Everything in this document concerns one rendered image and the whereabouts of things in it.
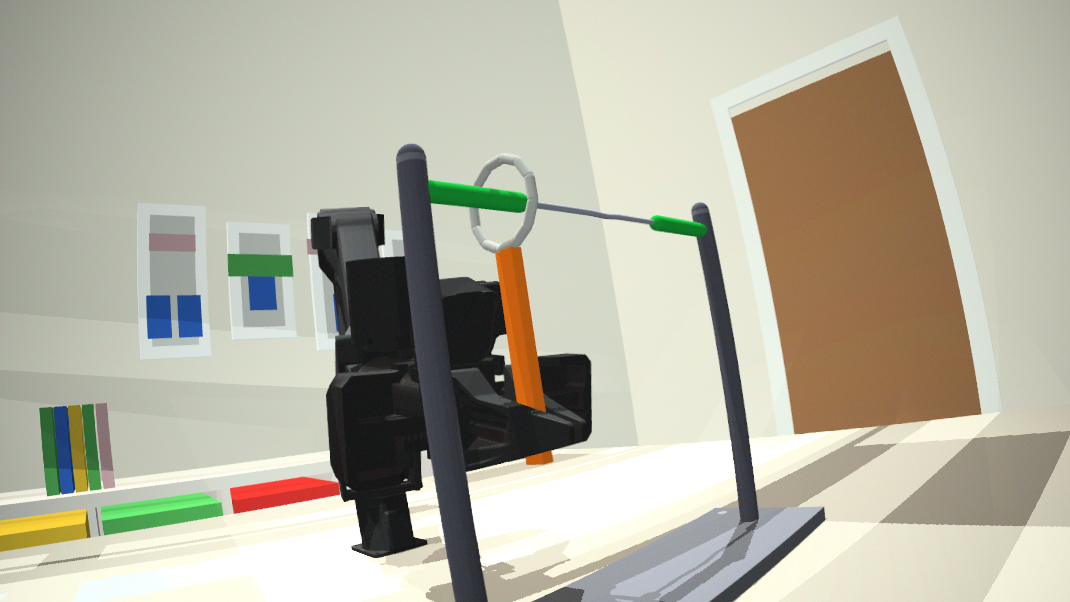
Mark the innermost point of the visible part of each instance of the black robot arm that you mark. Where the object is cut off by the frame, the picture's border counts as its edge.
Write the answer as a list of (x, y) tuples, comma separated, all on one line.
[(375, 330)]

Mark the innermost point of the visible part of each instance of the grey ring with orange handle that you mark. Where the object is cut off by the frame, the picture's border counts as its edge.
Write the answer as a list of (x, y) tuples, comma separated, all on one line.
[(514, 293)]

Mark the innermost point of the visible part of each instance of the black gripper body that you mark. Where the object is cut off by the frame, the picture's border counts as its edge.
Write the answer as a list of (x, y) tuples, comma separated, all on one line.
[(369, 413)]

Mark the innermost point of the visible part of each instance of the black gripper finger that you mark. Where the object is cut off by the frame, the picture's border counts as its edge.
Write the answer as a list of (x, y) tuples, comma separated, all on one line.
[(552, 407), (495, 430)]

